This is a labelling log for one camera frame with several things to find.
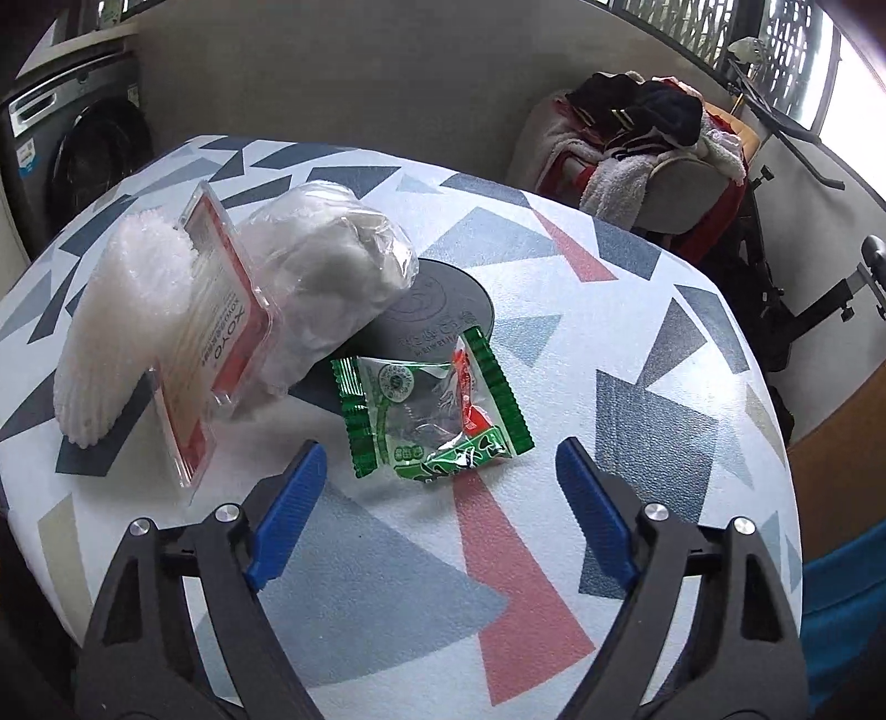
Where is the perforated window screen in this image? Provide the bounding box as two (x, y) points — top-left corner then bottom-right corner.
(602, 0), (738, 71)
(748, 0), (842, 136)

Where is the white foam fruit net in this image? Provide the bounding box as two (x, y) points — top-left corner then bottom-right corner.
(54, 211), (198, 448)

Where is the black exercise bike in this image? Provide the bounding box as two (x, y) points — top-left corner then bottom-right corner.
(720, 62), (886, 375)

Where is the black striped garment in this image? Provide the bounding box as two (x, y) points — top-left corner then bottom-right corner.
(571, 70), (707, 157)

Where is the beige chair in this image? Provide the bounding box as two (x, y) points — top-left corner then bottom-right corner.
(505, 90), (759, 243)

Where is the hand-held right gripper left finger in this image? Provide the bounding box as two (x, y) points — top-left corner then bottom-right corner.
(76, 441), (328, 720)

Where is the green candy wrapper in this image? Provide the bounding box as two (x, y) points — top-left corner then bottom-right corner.
(331, 325), (535, 486)

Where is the white pink garment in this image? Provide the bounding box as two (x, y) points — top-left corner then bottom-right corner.
(699, 114), (745, 177)

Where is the grey washing machine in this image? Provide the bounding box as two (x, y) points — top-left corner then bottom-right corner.
(0, 52), (157, 260)

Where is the dark grey round trivet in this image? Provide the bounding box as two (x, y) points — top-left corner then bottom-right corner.
(291, 258), (496, 406)

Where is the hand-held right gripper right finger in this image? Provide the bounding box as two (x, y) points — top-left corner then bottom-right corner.
(555, 438), (811, 720)

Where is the small white cloth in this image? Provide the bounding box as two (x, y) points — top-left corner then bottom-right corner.
(727, 36), (766, 70)

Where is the clear plastic bag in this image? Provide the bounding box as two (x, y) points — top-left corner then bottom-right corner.
(235, 181), (422, 416)

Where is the white fluffy towel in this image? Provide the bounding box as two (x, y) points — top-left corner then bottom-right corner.
(578, 156), (655, 229)

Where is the clear case with red label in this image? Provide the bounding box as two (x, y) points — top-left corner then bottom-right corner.
(148, 181), (284, 489)

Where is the blue fabric item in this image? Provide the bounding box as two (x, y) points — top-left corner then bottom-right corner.
(803, 533), (886, 700)

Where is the red garment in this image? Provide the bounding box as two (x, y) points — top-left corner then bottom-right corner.
(682, 159), (749, 264)

